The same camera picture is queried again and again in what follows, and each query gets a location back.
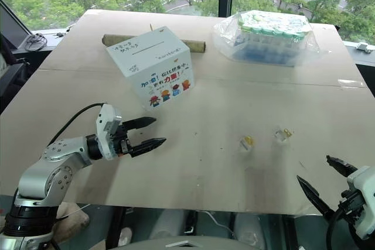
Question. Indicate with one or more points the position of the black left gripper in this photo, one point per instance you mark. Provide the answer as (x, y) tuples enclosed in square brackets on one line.
[(122, 143)]

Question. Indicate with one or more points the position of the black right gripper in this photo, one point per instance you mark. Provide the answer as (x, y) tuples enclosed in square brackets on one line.
[(350, 207)]

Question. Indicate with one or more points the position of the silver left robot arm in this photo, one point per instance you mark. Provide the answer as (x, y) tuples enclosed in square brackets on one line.
[(38, 174)]

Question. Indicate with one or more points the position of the white cardboard donation box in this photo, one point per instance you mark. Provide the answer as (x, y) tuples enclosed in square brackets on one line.
[(146, 56)]

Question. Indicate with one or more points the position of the dark table leg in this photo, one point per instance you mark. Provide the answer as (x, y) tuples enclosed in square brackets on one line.
[(115, 226)]

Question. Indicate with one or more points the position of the clear tape strip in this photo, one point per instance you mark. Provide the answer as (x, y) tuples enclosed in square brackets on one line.
[(351, 83)]

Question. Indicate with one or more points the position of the brown cardboard tube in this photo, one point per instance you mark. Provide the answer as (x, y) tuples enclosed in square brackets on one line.
[(196, 45)]

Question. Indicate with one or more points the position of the beige cloth bag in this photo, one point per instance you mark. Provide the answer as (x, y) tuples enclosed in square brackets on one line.
[(74, 220)]

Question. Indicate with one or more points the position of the grey robot torso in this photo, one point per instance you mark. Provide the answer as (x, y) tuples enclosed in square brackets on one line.
[(187, 244)]

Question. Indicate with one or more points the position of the clear plastic bag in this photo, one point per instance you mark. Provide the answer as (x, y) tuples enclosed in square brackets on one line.
[(225, 36)]

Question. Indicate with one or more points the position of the black chair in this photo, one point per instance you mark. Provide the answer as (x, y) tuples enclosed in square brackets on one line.
[(13, 83)]

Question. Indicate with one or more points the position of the green-capped bottle pack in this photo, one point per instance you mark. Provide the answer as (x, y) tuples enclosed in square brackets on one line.
[(269, 39)]

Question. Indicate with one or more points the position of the dark slanted panel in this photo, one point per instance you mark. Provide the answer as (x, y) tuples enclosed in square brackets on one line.
[(11, 27)]

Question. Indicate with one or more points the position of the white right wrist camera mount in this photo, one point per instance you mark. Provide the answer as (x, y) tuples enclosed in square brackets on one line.
[(364, 191)]

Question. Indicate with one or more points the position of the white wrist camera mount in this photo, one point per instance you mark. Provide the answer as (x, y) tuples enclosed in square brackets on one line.
[(106, 118), (364, 191)]

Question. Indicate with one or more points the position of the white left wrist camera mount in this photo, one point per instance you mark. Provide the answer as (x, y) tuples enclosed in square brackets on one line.
[(106, 118)]

